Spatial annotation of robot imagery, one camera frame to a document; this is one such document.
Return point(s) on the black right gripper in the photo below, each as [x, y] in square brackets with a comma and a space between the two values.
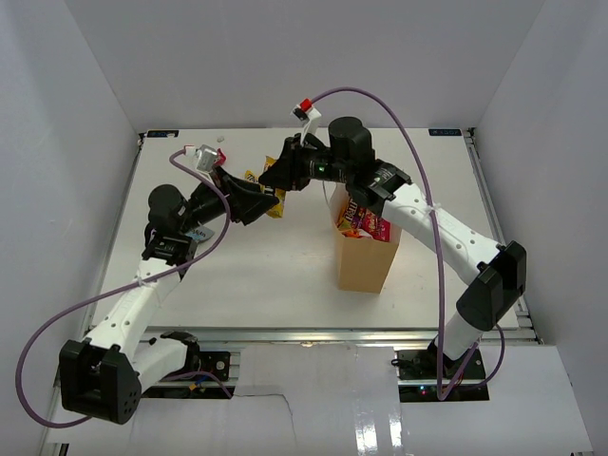
[289, 171]

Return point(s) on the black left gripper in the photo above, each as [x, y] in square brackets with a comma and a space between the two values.
[246, 199]

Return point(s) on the orange Skittles snack bag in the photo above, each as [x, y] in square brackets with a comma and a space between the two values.
[355, 233]

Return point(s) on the dark label left table corner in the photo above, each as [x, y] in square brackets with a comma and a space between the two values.
[173, 133]

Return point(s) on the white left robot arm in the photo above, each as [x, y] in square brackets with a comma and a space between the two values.
[105, 374]

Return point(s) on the brown paper bag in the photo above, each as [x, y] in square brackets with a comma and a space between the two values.
[362, 263]

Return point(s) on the dark label right table corner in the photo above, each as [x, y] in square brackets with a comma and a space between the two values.
[445, 132]

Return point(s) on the red Himalaya candy packet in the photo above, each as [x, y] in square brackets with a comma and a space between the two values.
[378, 228]

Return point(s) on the crumpled red candy packet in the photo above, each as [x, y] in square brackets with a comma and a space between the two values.
[222, 158]

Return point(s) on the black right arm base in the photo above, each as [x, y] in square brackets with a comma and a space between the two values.
[421, 365]

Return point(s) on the dark label table corner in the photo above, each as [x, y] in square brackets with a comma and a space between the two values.
[445, 132]
[173, 133]

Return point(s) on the purple M&M's packet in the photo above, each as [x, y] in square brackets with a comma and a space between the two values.
[350, 216]

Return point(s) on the grey Himalaya candy packet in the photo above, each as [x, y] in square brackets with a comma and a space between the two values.
[200, 234]

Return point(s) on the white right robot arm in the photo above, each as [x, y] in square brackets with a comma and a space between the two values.
[494, 273]

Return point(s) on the aluminium front rail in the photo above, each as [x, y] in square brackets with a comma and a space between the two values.
[237, 337]

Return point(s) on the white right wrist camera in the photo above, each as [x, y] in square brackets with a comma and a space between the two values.
[309, 118]

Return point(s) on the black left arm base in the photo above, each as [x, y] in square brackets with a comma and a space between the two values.
[209, 368]

